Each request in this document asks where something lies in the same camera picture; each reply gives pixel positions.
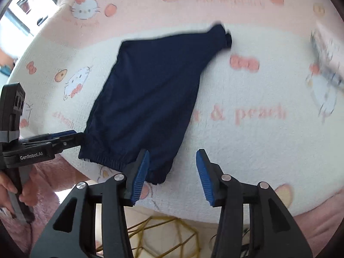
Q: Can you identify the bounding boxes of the cat print blanket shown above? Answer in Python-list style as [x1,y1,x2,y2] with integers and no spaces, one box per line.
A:
[5,0,344,223]

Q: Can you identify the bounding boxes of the navy shorts with white stripes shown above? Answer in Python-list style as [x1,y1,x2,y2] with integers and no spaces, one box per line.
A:
[78,24,233,185]

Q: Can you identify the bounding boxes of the gold wire stool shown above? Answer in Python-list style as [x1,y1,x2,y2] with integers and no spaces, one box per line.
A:
[94,215,202,258]

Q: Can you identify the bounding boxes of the cat print pillow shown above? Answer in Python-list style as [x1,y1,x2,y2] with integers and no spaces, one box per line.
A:
[310,21,344,89]

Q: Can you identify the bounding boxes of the person's left forearm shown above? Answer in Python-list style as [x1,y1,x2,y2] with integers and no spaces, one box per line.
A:
[0,212,34,252]

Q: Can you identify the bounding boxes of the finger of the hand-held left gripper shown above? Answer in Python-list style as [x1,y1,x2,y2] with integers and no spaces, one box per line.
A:
[50,132,86,154]
[20,130,78,143]

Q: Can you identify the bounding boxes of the person's left hand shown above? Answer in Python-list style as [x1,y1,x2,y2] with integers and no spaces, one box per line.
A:
[0,170,38,217]

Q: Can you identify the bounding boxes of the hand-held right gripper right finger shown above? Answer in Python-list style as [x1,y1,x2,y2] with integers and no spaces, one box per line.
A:
[196,148,313,258]

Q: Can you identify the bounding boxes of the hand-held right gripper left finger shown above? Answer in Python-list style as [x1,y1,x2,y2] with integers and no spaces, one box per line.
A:
[30,148,150,258]

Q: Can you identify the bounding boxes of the window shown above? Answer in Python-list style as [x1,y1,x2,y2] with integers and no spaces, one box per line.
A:
[0,0,65,68]

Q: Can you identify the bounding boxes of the pink fluffy robe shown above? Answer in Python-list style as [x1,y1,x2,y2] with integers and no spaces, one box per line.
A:
[27,156,344,258]

